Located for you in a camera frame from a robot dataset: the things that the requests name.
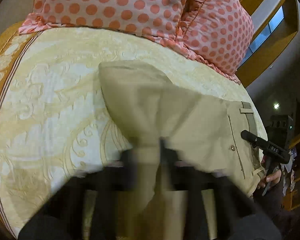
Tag person's right hand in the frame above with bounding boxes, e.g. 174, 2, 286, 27
257, 170, 282, 189

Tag yellow orange patterned bedspread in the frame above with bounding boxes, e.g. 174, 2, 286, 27
0, 27, 267, 239

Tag wooden window frame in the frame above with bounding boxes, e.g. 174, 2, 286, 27
236, 0, 299, 88

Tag pink polka dot pillow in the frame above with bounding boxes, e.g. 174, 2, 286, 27
175, 0, 254, 83
19, 0, 187, 55

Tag beige khaki pants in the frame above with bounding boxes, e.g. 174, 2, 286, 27
97, 60, 266, 215

